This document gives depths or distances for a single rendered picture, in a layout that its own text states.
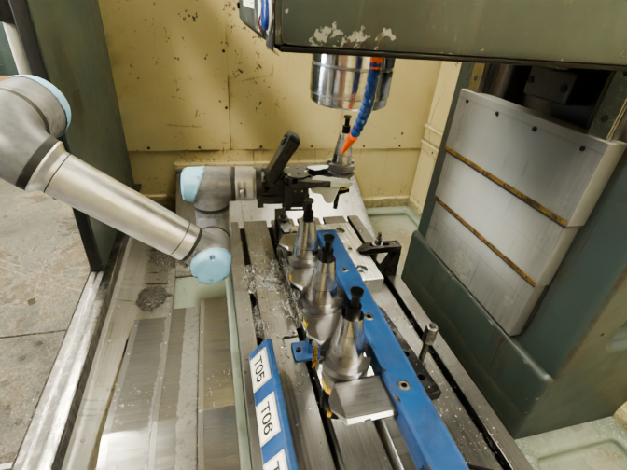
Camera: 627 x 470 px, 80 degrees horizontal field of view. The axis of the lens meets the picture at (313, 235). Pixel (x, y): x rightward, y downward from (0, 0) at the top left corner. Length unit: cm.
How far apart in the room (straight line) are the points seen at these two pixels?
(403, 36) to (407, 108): 158
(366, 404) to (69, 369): 81
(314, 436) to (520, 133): 80
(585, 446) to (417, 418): 99
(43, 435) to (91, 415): 18
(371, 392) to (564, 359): 67
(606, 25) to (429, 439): 53
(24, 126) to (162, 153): 119
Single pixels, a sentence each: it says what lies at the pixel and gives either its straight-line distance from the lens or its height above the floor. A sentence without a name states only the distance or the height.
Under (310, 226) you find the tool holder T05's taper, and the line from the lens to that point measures 60.
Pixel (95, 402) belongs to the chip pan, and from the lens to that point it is 120.
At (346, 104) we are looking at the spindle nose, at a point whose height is 144.
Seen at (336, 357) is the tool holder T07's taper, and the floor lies 124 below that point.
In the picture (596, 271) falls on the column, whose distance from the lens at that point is 96.
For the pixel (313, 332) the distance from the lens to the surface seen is 52.
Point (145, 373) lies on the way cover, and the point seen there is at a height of 73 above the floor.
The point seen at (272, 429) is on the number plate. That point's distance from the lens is 75.
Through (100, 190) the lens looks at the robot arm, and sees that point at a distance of 71.
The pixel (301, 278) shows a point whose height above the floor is 122.
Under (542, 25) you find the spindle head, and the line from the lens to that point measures 56.
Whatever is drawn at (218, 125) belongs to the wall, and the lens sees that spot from 182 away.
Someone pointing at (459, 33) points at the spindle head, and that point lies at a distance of 50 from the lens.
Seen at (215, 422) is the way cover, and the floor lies 77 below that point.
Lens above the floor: 159
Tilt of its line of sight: 32 degrees down
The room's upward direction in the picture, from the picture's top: 5 degrees clockwise
